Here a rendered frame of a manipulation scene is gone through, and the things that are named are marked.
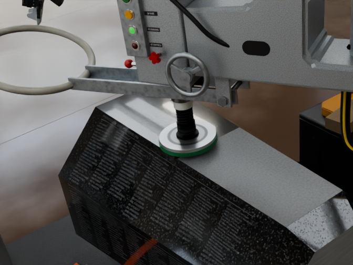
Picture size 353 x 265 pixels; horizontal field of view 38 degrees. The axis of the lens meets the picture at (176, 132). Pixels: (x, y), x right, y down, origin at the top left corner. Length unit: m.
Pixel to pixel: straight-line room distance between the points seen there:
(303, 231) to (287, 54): 0.51
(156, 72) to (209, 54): 0.20
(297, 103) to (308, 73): 2.43
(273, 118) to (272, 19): 2.33
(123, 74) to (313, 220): 0.89
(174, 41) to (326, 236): 0.73
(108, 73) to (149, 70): 0.36
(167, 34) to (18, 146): 2.54
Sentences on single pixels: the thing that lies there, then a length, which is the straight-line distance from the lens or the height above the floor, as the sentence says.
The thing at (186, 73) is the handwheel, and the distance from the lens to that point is 1.55.
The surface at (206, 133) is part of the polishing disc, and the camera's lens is 1.89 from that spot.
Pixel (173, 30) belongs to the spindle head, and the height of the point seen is 1.36.
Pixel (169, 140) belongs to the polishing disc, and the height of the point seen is 0.91.
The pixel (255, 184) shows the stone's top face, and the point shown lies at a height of 0.87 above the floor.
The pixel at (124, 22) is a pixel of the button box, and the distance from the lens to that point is 1.65.
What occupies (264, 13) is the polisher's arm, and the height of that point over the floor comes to 1.42.
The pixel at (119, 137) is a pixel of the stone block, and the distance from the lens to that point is 2.13.
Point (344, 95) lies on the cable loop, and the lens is 1.59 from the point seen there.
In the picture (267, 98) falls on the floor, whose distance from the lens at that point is 4.01.
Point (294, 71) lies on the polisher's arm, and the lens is 1.50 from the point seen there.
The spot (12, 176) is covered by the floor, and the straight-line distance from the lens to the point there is 3.66.
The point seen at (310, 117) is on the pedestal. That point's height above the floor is 0.74.
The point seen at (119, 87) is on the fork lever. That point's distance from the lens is 1.87.
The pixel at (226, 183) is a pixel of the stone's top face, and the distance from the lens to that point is 1.71.
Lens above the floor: 1.91
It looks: 31 degrees down
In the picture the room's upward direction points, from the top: 9 degrees counter-clockwise
